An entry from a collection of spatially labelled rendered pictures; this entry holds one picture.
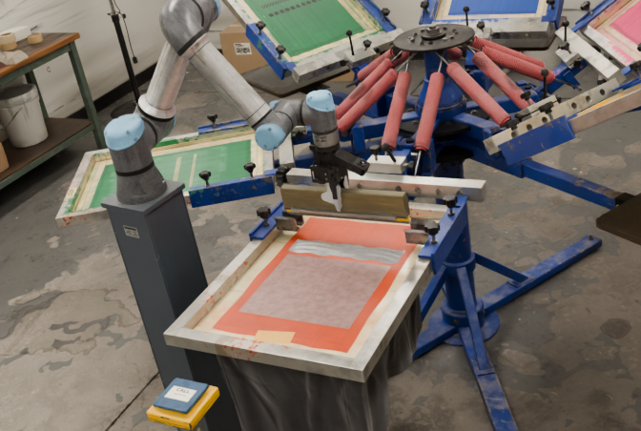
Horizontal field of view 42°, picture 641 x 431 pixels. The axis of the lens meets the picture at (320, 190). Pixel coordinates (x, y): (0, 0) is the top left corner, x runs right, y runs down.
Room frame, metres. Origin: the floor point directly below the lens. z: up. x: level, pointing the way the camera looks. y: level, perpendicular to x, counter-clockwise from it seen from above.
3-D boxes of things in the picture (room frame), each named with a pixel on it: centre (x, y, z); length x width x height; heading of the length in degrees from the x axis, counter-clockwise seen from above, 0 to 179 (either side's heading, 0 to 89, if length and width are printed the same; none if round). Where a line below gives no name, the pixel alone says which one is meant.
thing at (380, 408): (1.88, -0.12, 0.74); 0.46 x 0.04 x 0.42; 149
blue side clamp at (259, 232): (2.38, 0.15, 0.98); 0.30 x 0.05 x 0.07; 149
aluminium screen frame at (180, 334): (2.03, 0.03, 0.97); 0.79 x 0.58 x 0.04; 149
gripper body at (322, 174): (2.20, -0.04, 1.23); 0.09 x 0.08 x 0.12; 59
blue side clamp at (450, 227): (2.09, -0.33, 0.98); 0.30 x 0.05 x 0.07; 149
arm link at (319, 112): (2.20, -0.04, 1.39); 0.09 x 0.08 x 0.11; 67
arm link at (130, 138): (2.30, 0.53, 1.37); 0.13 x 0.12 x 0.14; 157
